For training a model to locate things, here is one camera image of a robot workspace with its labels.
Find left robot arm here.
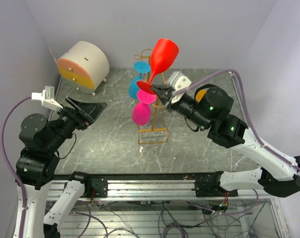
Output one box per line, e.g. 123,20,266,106
14,97,107,238

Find red wine glass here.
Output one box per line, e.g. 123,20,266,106
137,38,179,94

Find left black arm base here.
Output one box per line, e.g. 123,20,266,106
68,172,108,198

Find blue wine glass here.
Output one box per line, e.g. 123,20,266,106
128,61,150,100

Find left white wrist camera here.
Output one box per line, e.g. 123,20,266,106
31,86,63,111

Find loose cables under frame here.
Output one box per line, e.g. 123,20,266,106
73,198,264,238

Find yellow wine glass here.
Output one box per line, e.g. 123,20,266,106
195,89,206,102

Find round white mini drawer cabinet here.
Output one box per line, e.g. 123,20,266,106
56,41,110,96

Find gold wire wine glass rack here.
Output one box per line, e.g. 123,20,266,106
134,49,168,145

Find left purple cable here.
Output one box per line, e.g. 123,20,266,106
0,97,33,238

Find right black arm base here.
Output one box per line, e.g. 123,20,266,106
188,171,238,198

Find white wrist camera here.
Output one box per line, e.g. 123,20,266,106
31,86,63,111
165,71,192,107

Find pink wine glass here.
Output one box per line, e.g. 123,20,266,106
132,89,156,125

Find aluminium mounting rail frame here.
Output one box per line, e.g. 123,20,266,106
6,173,289,238

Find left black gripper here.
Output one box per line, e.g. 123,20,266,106
46,94,107,151

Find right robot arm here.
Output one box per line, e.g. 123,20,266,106
150,84,300,197

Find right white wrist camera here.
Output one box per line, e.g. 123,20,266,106
165,71,192,107

